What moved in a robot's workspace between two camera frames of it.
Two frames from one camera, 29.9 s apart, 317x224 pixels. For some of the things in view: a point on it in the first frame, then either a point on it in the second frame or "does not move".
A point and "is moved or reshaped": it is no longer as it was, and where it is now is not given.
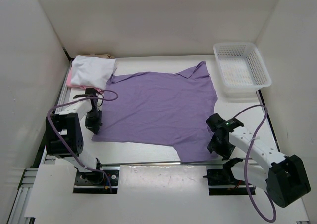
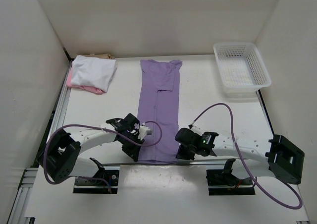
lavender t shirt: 167,108 is moved or reshaped
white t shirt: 92,71 does not move
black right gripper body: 217,140 -> 186,153
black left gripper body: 93,118 -> 129,146
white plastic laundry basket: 242,69 does not move
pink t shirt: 69,84 does not move
